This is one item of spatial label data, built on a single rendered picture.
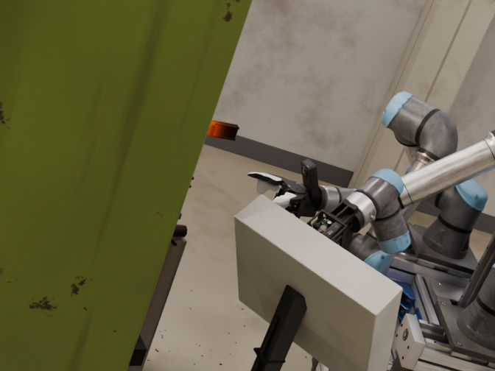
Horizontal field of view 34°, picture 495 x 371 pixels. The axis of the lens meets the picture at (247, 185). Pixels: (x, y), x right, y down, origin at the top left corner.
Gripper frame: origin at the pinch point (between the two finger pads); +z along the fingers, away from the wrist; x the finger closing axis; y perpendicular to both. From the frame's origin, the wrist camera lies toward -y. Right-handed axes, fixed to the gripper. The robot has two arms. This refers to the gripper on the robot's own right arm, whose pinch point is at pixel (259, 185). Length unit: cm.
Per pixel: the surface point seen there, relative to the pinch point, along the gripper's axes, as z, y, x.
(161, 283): 27.6, 20.9, -16.1
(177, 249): 26.4, 11.0, -16.1
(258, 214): 30, -18, -47
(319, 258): 24, -18, -61
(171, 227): 46, -12, -45
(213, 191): -99, 100, 185
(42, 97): 75, -34, -45
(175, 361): -25, 100, 47
